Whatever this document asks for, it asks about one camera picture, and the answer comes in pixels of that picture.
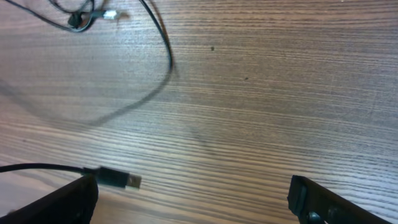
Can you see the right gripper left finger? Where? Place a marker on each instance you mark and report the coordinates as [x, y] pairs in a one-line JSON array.
[[74, 203]]

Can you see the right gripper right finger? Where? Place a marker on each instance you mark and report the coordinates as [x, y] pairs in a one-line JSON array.
[[312, 203]]

